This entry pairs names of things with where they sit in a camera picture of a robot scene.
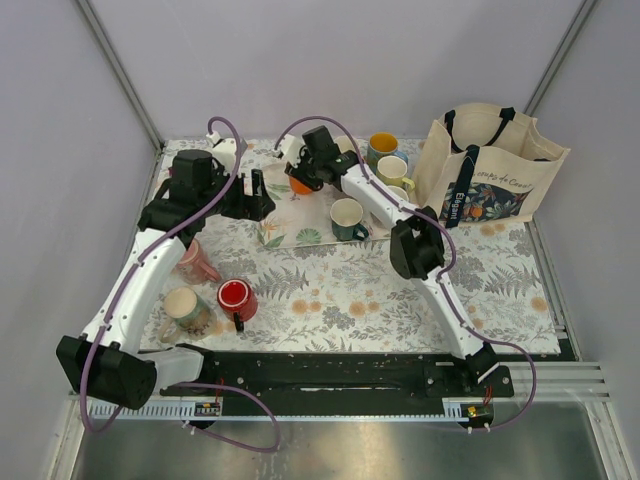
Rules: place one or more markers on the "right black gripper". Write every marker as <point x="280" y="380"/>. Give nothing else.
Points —
<point x="298" y="174"/>

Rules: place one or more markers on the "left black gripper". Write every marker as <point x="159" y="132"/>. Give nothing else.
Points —
<point x="245" y="206"/>

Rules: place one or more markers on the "orange mug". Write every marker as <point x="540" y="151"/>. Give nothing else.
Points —
<point x="298" y="187"/>

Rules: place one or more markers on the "dark green mug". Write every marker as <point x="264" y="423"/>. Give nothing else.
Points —
<point x="346" y="220"/>

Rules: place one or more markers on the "blue floral mug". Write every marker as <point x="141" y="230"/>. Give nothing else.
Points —
<point x="380" y="145"/>

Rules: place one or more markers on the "light green mug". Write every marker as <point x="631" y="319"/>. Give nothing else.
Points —
<point x="393" y="171"/>

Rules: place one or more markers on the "pink faceted mug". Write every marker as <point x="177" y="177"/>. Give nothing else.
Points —
<point x="398" y="195"/>

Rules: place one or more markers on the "red mug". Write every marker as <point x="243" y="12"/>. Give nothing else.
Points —
<point x="238" y="301"/>

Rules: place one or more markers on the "pink patterned mug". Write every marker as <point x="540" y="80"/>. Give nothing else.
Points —
<point x="195" y="268"/>

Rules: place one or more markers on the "yellow mug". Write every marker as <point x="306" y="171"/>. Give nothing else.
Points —
<point x="346" y="149"/>

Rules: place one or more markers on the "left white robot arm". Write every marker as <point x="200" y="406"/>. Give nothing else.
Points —
<point x="105" y="361"/>

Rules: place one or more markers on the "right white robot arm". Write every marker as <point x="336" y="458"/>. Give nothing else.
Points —
<point x="417" y="251"/>

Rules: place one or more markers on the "cream floral mug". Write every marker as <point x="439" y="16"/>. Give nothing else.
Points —
<point x="187" y="314"/>

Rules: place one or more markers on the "leaf print tray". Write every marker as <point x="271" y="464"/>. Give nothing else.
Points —
<point x="298" y="220"/>

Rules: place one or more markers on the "floral tablecloth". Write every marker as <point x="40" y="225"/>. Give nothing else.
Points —
<point x="317" y="295"/>

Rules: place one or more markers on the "beige canvas tote bag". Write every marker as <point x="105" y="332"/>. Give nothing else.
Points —
<point x="482" y="163"/>

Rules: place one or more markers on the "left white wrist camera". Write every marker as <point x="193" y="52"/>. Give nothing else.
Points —
<point x="223" y="150"/>

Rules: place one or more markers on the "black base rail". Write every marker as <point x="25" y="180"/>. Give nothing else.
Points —
<point x="370" y="378"/>

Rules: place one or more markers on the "white cable duct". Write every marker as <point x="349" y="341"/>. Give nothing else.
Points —
<point x="311" y="410"/>

